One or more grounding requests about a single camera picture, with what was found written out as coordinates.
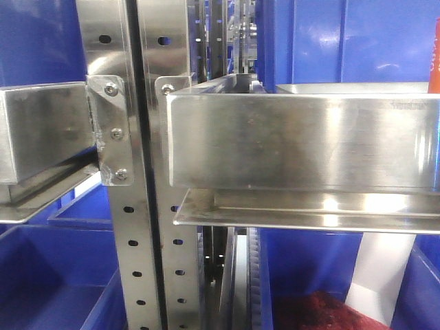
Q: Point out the right steel shelf tray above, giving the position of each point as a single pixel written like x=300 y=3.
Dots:
x=360 y=157

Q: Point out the steel shelf tray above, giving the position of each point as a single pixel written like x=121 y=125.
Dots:
x=360 y=157
x=47 y=146

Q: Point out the left steel shelf tray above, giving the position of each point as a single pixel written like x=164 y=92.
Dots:
x=47 y=146

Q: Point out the blue bin with red parts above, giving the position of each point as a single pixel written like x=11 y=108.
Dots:
x=305 y=277

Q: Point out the blue bin upper right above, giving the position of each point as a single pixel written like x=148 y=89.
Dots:
x=344 y=41

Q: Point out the right perforated steel upright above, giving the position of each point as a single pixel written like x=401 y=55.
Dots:
x=166 y=60

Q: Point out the perforated steel upright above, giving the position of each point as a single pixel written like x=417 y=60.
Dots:
x=166 y=60
x=108 y=39

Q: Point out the left perforated steel upright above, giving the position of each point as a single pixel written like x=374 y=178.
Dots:
x=108 y=39

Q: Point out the blue bin lower left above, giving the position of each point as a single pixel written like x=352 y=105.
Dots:
x=60 y=269

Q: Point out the blue bin upper left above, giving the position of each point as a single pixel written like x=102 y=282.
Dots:
x=40 y=43

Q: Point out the orange label strip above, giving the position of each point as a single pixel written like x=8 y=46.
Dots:
x=434 y=79

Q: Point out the blue bin lower right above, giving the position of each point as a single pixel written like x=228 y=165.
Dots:
x=417 y=306

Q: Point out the steel mounting bracket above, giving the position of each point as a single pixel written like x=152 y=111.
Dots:
x=108 y=103

